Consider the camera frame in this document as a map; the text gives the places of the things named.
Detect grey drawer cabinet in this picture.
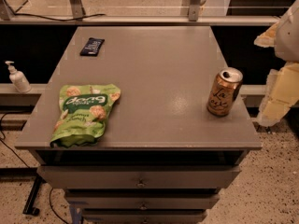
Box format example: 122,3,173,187
16,26,261,224

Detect white pump sanitizer bottle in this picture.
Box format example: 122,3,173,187
5,61,31,93

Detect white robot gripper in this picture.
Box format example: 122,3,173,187
254,0,299,127

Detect metal frame railing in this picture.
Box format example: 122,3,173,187
0,0,299,26

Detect green snack chip bag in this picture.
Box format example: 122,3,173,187
50,84,121,148

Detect black floor cable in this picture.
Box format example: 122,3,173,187
0,110,71,224

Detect orange La Croix can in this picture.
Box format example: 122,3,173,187
206,67,243,117

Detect dark blue rxbar wrapper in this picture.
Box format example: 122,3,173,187
79,37,105,56

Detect black cable on rail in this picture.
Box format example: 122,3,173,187
12,12,107,21

